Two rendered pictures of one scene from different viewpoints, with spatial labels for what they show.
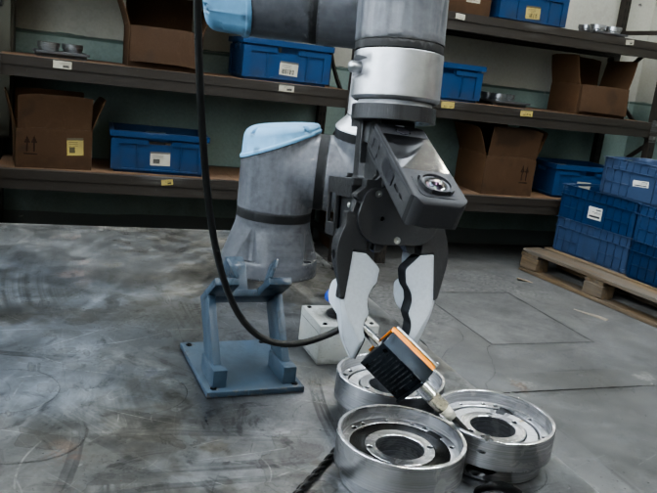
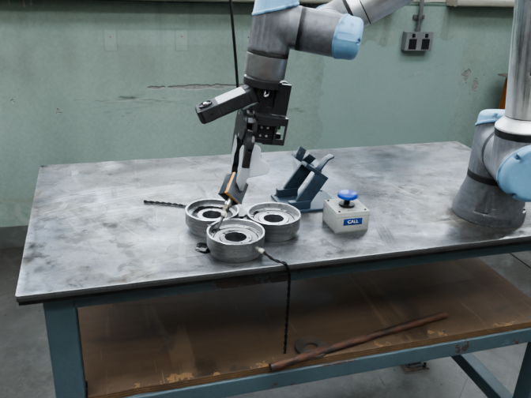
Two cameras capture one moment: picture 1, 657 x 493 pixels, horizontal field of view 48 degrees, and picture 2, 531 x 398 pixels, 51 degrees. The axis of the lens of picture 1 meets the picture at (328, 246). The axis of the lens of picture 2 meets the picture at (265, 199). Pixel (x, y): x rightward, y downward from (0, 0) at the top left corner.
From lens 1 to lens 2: 1.29 m
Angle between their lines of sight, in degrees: 88
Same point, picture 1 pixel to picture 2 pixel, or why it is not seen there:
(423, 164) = (220, 99)
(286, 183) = (476, 150)
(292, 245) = (472, 194)
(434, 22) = (252, 39)
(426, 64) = (248, 58)
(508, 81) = not seen: outside the picture
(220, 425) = (248, 199)
